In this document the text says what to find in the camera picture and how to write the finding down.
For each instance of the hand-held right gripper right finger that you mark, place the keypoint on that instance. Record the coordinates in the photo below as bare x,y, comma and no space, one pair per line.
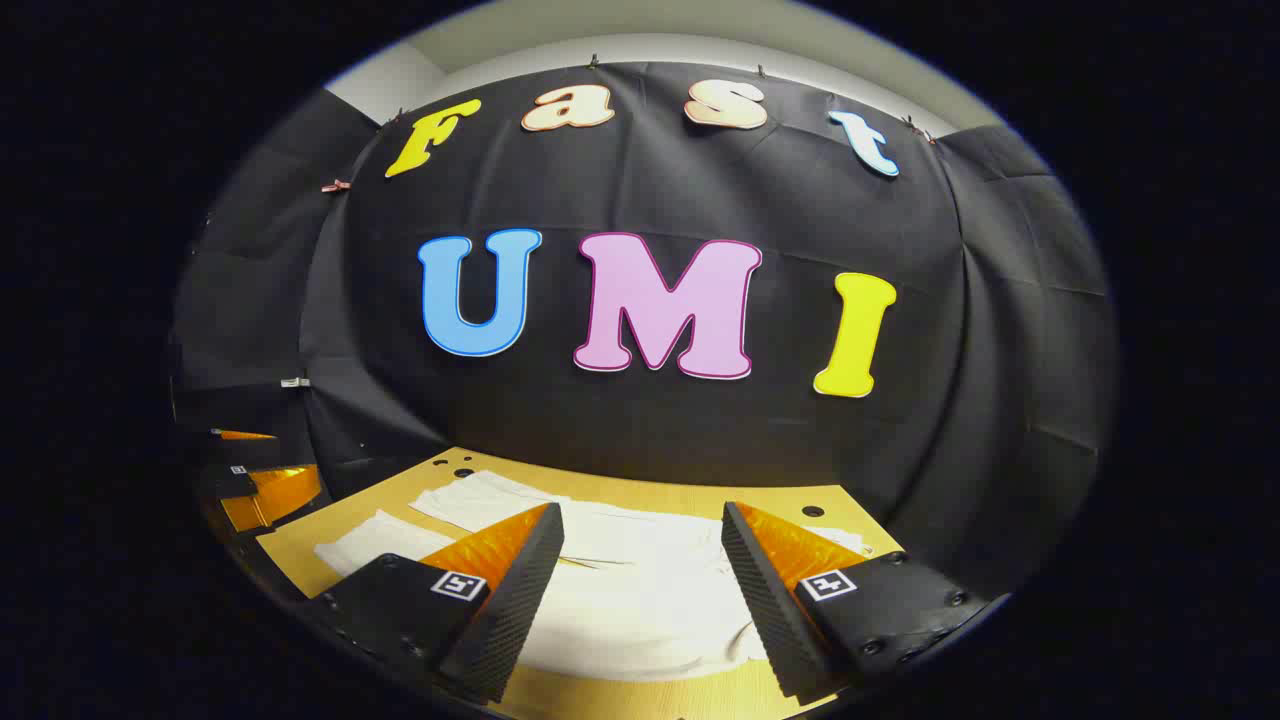
765,610

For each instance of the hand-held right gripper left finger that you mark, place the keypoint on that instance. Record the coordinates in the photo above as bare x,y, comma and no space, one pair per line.
510,610

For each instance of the white jeans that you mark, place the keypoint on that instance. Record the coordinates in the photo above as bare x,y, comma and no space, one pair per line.
640,610

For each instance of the black backdrop cloth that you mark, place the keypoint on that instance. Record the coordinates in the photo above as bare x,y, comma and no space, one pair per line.
650,430

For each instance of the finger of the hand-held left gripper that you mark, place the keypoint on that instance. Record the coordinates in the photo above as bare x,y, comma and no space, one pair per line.
245,448
275,495

